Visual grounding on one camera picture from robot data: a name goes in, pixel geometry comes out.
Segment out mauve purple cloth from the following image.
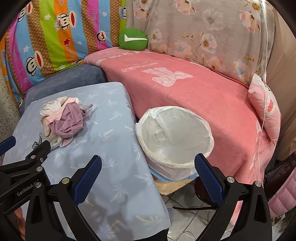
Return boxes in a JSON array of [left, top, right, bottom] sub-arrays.
[[50, 102, 93, 139]]

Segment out cardboard piece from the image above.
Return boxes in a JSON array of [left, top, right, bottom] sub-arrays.
[[154, 178, 197, 196]]

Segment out light blue printed cloth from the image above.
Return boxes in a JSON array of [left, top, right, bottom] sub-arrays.
[[2, 82, 171, 241]]

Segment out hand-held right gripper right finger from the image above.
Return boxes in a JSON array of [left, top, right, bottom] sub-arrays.
[[194, 153, 270, 241]]

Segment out white-lined trash bin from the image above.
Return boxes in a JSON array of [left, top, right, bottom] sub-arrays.
[[135, 105, 214, 182]]

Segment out dark cloth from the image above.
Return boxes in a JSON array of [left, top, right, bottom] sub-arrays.
[[264, 153, 296, 200]]

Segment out green plush cushion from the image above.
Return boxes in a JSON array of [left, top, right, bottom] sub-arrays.
[[118, 29, 148, 50]]

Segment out pink blanket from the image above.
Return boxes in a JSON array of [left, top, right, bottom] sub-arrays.
[[84, 47, 275, 223]]

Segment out white stained cloth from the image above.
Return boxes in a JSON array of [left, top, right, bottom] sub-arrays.
[[40, 97, 82, 116]]

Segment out blue-grey cushion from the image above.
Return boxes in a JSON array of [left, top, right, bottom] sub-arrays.
[[18, 64, 108, 116]]

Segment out pink down jacket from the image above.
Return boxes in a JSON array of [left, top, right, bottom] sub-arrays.
[[266, 178, 296, 218]]

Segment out thin white cord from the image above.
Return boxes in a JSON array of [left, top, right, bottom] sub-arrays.
[[258, 0, 270, 163]]

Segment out striped cartoon monkey pillow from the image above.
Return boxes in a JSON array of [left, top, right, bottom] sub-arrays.
[[0, 0, 127, 107]]

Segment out pink gauze cloth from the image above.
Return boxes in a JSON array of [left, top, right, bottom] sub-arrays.
[[44, 111, 67, 123]]

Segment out small pink pillow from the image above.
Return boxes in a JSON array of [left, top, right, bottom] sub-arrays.
[[248, 74, 282, 146]]

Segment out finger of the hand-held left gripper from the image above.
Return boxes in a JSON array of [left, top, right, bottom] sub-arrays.
[[0, 136, 16, 156], [22, 140, 52, 163]]

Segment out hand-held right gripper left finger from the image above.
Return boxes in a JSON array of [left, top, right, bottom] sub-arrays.
[[25, 155, 102, 241]]

